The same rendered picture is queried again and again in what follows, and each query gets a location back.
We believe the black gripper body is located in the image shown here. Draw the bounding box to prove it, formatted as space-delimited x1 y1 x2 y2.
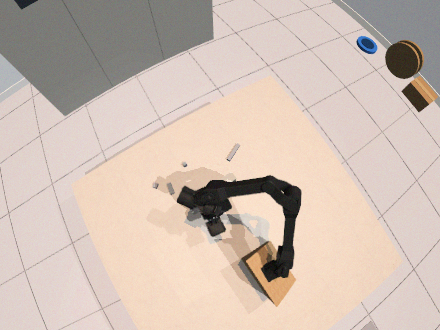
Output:
201 214 226 237

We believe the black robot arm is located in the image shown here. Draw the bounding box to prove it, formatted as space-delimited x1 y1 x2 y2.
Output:
177 175 302 282

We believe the small grey bar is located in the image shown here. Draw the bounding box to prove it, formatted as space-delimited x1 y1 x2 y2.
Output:
227 143 240 161

